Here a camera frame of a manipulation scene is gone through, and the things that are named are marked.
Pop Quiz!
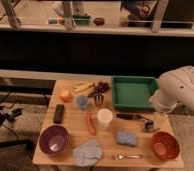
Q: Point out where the dark red grape bunch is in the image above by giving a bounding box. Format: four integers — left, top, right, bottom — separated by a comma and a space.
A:
94, 81, 110, 93

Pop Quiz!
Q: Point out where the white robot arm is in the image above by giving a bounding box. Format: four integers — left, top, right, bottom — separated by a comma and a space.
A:
149, 66, 194, 113

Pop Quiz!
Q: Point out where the dark red bowl on shelf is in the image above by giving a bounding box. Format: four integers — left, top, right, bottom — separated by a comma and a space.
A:
94, 18, 105, 26

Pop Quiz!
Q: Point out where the purple bowl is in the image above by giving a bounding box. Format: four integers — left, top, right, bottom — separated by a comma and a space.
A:
39, 125, 70, 155

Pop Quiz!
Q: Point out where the small metal cup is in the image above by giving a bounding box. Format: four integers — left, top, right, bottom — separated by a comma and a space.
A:
94, 93, 104, 106

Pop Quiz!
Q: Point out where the yellow banana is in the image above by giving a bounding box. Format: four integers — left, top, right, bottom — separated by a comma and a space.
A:
72, 83, 94, 93

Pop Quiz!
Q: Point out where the blue plastic cup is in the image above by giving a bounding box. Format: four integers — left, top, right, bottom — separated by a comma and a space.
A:
77, 95, 88, 110

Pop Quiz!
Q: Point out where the white paper cup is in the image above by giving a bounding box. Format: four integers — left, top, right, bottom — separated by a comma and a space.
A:
97, 108, 113, 128

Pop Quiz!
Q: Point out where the orange fruit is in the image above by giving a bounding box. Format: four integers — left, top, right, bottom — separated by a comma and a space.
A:
60, 90, 72, 102

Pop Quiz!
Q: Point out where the green plastic tray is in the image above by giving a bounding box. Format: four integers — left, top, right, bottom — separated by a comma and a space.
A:
111, 76, 158, 111

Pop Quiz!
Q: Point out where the wooden table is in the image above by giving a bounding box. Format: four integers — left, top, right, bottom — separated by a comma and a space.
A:
32, 79, 185, 170

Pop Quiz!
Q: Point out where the black remote control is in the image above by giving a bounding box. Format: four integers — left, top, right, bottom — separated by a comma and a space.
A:
53, 104, 65, 124

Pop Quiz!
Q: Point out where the blue sponge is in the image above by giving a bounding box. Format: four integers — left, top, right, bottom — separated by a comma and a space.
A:
116, 131, 138, 147

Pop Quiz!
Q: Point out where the green box on shelf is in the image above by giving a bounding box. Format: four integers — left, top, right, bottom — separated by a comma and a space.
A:
73, 15, 91, 26

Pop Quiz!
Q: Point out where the grey blue cloth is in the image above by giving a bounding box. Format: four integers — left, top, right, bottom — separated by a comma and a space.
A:
72, 139, 102, 167

